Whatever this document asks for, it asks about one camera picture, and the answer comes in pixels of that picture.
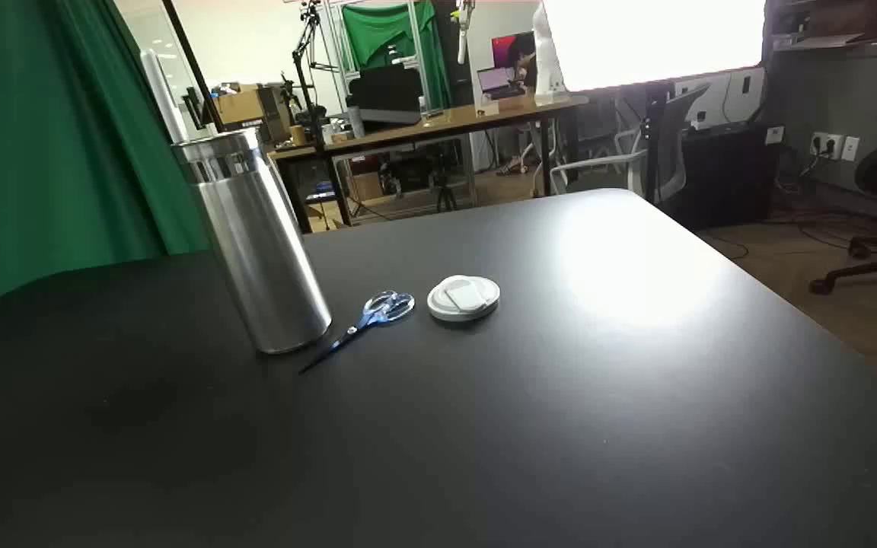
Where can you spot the stainless steel flask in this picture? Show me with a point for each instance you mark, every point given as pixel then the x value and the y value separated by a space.
pixel 266 264

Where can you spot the white round flask lid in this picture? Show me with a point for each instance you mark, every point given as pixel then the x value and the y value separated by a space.
pixel 465 297

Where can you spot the small black tripod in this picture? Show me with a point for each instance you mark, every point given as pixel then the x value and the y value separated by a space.
pixel 446 191

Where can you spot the wooden desk with black legs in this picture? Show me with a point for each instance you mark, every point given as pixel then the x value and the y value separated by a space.
pixel 458 121

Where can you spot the black computer monitor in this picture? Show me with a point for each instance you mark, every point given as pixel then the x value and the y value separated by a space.
pixel 388 93

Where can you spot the monitor with pink screen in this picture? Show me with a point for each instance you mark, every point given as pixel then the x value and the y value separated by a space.
pixel 504 77

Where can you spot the green cloth hanging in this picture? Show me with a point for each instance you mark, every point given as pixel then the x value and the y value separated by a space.
pixel 378 35

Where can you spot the cardboard box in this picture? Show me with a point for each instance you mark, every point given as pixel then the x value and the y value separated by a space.
pixel 238 109

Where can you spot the grey office chair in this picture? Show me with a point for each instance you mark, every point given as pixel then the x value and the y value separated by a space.
pixel 670 133

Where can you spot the black cabinet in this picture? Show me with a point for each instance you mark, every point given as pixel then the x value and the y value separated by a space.
pixel 728 178

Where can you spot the bright studio light panel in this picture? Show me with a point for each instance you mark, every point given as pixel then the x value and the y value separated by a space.
pixel 652 40

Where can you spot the black slanted stand pole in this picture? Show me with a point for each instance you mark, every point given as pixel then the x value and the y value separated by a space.
pixel 192 64

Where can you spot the green backdrop curtain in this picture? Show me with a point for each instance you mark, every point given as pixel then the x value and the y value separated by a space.
pixel 53 133

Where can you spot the white wall socket pair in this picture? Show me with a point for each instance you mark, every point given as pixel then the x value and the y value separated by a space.
pixel 834 145

